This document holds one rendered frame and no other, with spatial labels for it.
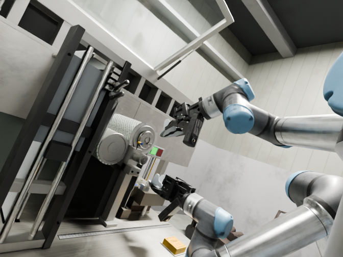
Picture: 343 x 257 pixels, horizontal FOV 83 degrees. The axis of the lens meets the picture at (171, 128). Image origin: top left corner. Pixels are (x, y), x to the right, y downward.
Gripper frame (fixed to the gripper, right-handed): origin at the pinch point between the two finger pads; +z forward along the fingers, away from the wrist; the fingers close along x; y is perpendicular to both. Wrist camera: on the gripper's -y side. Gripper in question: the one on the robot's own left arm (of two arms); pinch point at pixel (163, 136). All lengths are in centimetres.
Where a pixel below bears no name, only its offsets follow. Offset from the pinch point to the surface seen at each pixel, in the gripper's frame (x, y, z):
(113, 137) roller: 13.1, -1.2, 13.3
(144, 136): 1.7, 2.7, 8.2
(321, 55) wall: -275, 242, -136
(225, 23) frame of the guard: -10, 58, -36
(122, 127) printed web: 6.9, 8.9, 16.8
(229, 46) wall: -219, 329, -13
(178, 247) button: -21.1, -35.3, 11.1
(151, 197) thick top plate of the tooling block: -18.5, -14.5, 22.8
